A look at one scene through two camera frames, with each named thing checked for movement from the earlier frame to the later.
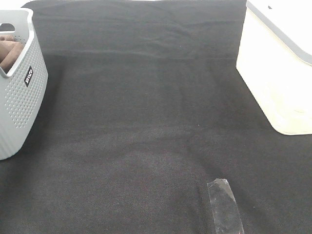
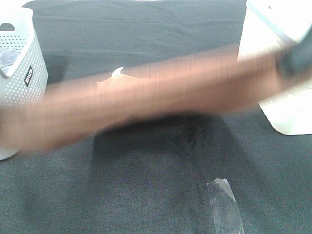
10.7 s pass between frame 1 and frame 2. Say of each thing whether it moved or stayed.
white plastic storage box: stayed
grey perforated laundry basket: stayed
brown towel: moved
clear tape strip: stayed
